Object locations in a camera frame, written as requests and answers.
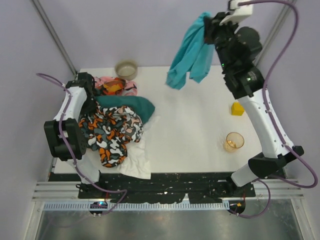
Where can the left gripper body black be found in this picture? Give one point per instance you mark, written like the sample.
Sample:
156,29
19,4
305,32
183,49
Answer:
89,103

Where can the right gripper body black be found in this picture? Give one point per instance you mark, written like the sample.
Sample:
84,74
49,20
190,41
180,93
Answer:
211,28

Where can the light blue cloth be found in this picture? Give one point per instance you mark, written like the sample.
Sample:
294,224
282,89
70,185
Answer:
194,57

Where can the black orange grey camouflage cloth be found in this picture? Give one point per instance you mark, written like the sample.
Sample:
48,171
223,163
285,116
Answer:
109,130

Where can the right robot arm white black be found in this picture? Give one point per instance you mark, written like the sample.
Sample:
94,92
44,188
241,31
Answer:
236,48

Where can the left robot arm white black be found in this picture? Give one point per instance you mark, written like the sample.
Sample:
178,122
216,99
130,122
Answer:
65,139

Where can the red orange camouflage cloth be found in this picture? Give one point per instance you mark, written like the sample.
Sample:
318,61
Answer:
113,86

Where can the pink patterned cloth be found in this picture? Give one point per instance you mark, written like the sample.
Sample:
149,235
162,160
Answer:
130,88

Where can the dark teal cloth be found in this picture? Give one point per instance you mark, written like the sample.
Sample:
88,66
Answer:
141,106

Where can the white cloth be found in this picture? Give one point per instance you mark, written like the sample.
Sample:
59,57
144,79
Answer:
137,164

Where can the beige ceramic bowl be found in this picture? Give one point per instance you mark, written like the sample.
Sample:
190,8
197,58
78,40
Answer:
126,69

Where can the yellow cube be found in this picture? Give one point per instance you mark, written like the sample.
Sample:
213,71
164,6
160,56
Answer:
237,109

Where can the orange transparent plastic cup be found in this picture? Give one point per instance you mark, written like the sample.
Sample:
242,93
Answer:
233,142

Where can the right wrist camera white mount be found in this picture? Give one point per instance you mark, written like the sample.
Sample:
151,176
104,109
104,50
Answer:
236,12

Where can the right aluminium frame post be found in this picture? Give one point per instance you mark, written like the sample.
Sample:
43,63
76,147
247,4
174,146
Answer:
273,32

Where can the aluminium frame post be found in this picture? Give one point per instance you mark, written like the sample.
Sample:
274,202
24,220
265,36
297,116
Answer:
273,32
53,34

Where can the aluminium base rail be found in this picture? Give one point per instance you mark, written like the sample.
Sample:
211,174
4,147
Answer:
67,191

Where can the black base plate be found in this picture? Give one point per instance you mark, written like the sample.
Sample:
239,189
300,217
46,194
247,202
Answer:
163,188

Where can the left aluminium frame post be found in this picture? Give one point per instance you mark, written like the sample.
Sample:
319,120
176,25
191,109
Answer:
53,34

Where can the white slotted cable duct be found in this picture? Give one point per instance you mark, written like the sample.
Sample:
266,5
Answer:
102,206

